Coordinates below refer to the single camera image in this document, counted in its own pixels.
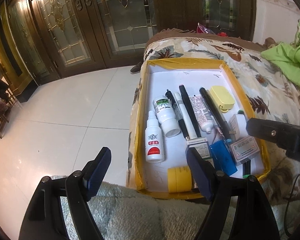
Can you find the pink white ointment tube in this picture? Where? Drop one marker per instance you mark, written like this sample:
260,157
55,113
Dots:
202,115

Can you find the blue lighter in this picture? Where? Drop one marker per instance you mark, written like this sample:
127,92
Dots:
222,158

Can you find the black marker pen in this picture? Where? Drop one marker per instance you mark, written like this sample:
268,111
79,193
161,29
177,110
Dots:
189,108

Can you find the brown glass panel doors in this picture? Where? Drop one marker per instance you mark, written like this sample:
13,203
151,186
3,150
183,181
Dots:
46,40

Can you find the yellow round jar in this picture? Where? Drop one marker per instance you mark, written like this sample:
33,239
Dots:
179,179

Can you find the translucent white pen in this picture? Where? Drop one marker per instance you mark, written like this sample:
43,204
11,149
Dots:
186,117

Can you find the lime green blanket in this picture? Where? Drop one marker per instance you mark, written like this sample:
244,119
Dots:
287,58

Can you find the pink snack packet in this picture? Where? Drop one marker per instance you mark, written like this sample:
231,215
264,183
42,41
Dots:
201,29

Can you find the red cloth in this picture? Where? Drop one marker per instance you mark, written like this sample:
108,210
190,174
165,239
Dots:
222,34

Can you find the black ballpoint pen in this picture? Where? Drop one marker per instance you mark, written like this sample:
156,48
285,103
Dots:
178,114

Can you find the green white medicine box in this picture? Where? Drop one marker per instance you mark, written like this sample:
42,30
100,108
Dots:
201,145

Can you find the leaf patterned beige blanket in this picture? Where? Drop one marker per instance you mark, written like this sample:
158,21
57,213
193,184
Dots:
269,94

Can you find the small pink matchbox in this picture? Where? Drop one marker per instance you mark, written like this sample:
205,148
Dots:
244,150

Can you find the white square charger box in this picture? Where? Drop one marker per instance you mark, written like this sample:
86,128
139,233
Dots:
238,124

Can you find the light green fluffy towel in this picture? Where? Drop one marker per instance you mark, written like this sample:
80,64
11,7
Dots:
123,213

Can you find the white bottle red label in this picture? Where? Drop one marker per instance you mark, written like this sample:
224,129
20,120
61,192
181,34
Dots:
153,140

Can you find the black pen with tip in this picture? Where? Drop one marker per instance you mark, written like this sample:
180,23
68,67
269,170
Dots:
216,113

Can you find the yellow cardboard tray box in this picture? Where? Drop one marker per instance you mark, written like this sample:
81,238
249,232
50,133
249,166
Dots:
157,77

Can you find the white bottle green label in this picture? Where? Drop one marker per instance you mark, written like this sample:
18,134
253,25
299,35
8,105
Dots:
166,116

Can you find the yellow rounded plastic case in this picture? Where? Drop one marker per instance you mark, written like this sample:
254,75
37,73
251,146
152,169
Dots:
222,98

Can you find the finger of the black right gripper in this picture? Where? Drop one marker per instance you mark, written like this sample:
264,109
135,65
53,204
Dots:
285,136

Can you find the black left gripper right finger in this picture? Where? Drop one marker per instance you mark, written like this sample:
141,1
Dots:
254,218

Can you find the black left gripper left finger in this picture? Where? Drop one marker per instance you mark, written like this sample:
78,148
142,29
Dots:
44,217

